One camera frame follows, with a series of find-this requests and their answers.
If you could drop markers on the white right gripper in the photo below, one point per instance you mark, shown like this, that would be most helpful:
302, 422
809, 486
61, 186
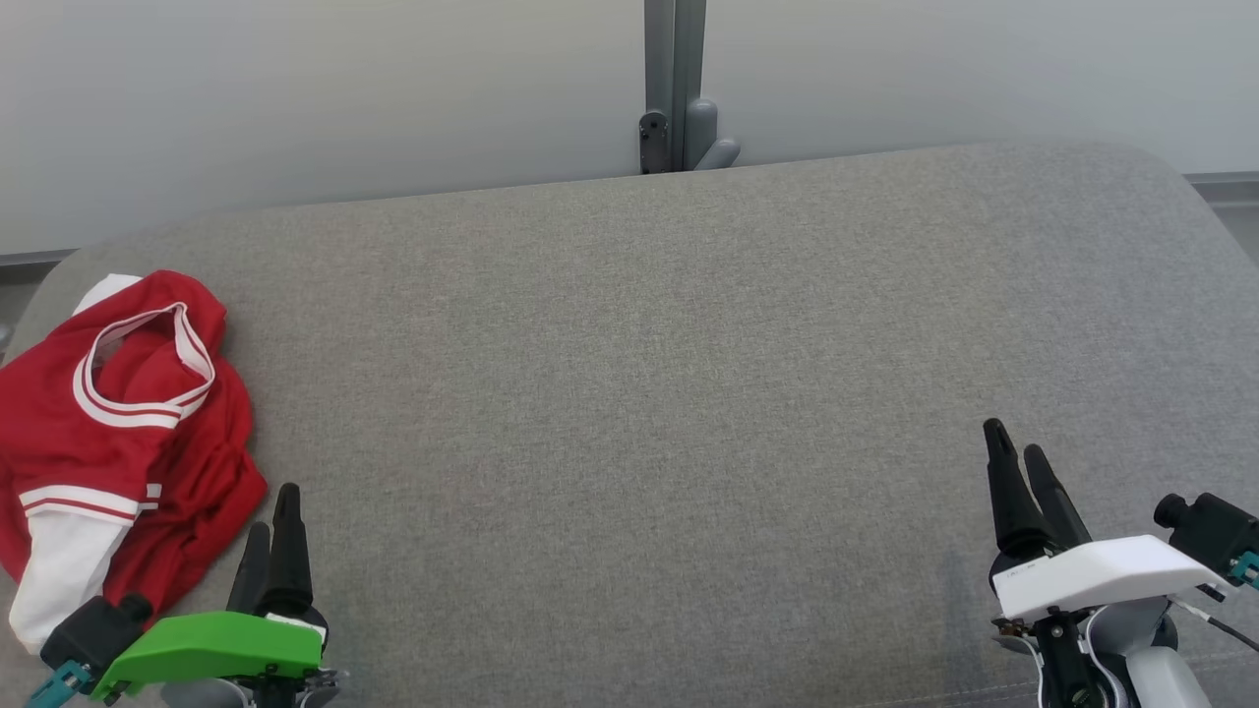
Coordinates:
1102, 575

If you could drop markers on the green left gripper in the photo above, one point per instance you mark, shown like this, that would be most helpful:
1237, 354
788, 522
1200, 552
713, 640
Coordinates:
211, 644

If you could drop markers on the red shorts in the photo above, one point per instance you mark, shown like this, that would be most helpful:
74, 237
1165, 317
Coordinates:
211, 482

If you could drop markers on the red white Bulls jersey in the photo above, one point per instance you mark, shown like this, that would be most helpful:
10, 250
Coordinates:
59, 423

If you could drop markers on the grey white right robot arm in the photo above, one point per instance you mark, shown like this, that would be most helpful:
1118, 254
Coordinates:
1156, 669

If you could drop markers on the grey baseboard strip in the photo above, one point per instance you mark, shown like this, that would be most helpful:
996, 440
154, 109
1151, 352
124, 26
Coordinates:
1229, 187

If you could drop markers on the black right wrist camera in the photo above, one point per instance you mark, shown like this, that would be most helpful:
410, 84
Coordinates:
1215, 531

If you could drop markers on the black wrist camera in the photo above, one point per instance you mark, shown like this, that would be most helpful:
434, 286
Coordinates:
1215, 531
89, 634

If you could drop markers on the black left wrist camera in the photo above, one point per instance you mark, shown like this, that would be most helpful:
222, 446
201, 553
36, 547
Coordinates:
89, 634

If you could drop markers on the grey metal upright post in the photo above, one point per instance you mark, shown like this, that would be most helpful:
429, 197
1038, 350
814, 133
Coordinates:
674, 59

